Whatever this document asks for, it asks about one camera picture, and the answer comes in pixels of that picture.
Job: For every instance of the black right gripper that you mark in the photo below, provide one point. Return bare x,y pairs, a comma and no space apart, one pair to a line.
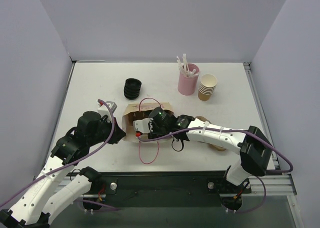
151,129

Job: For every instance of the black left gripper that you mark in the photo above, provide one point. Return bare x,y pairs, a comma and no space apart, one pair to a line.
116,132

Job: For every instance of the pink and cream paper bag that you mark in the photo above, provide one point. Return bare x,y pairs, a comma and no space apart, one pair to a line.
144,105

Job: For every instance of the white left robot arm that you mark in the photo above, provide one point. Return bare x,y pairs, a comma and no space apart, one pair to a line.
41,203

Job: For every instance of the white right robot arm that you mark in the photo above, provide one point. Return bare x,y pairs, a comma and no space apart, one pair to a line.
250,144

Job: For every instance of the stack of black cup lids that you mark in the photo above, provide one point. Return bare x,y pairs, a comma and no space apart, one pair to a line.
132,88

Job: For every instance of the pink cylindrical holder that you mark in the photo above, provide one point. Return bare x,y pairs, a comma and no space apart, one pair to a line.
187,85

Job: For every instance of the white wrapped straws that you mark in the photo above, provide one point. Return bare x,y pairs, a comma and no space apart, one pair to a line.
183,67

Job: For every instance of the stack of brown paper cups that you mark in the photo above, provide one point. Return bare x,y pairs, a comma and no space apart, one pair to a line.
207,86

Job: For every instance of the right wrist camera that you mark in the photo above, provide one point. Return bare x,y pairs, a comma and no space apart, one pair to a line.
142,127

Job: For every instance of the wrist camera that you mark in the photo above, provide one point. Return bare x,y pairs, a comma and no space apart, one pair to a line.
106,106
142,127

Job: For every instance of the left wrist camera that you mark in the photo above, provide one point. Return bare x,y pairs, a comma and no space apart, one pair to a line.
106,106

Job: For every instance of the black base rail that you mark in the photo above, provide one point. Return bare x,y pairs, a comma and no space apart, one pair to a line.
165,189

